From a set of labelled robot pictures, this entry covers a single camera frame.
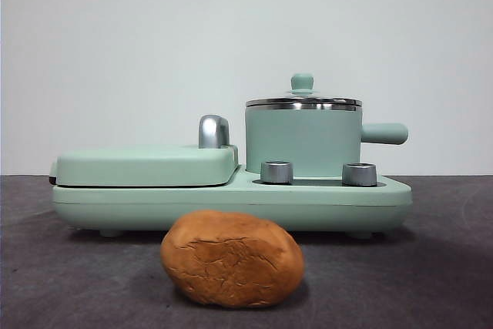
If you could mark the silver control knob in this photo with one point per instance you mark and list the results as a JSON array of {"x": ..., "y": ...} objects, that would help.
[
  {"x": 276, "y": 173},
  {"x": 359, "y": 175}
]

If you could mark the mint green breakfast machine base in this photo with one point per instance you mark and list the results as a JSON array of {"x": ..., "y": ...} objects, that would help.
[{"x": 192, "y": 205}]

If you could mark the mint green griddle cover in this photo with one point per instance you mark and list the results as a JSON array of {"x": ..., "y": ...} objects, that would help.
[{"x": 138, "y": 165}]

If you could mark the glass lid with green knob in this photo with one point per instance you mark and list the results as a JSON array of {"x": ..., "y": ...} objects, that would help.
[{"x": 303, "y": 82}]

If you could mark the brown potato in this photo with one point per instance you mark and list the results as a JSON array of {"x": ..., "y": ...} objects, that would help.
[{"x": 231, "y": 259}]

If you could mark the mint green steamer pot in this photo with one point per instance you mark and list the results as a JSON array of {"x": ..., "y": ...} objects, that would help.
[{"x": 304, "y": 136}]

